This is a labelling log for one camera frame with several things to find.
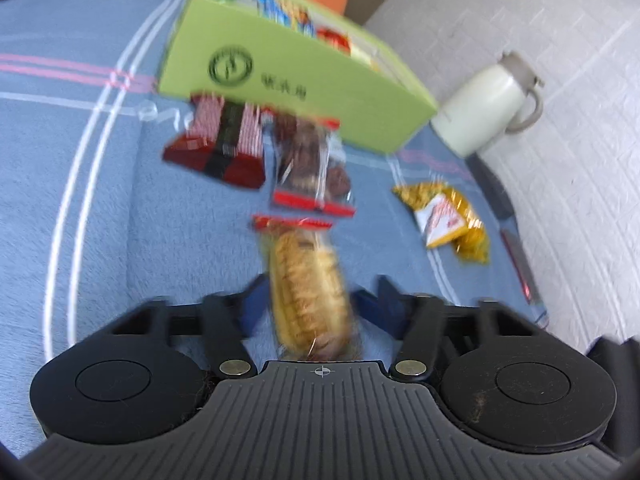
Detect clear brown snack packet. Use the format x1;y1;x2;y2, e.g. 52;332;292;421
262;107;357;219

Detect blue striped snack packets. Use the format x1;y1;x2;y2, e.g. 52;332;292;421
255;0;317;39

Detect clear bread packet red end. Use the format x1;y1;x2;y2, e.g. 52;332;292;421
252;214;364;364

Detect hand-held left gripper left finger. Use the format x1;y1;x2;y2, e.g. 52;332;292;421
105;275;273;381

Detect red striped snack packet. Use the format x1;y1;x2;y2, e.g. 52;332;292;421
162;91;266;191

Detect blue striped tablecloth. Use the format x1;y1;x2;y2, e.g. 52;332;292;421
0;0;552;461

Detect white thermos jug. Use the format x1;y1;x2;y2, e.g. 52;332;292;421
431;51;546;159

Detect green cardboard box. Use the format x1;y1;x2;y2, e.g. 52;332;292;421
157;0;440;156

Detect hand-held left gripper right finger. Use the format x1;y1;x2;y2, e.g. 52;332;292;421
352;275;546;381

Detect yellow and white snack packet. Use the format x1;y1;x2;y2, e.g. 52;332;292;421
392;180;490;265

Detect small red snack packet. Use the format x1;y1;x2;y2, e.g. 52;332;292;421
316;27;351;55

